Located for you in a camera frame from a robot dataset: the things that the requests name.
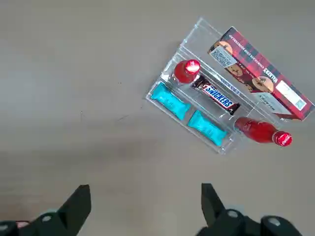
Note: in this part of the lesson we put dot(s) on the teal snack packet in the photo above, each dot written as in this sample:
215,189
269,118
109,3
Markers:
169,102
206,129

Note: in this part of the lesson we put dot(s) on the Snickers chocolate bar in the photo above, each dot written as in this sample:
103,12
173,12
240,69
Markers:
216,97

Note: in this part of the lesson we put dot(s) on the red tartan cookie box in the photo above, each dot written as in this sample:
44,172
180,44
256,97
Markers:
256,64

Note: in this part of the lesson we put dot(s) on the red Coca-Cola bottle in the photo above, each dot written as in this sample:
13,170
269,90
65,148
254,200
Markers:
183,73
256,131

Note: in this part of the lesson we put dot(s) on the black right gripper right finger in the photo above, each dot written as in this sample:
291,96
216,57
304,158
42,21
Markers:
216,221

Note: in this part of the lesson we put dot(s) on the clear acrylic tiered shelf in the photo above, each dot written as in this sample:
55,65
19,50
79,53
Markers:
194,37

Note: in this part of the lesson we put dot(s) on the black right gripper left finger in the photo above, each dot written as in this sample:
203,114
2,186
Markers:
71,211

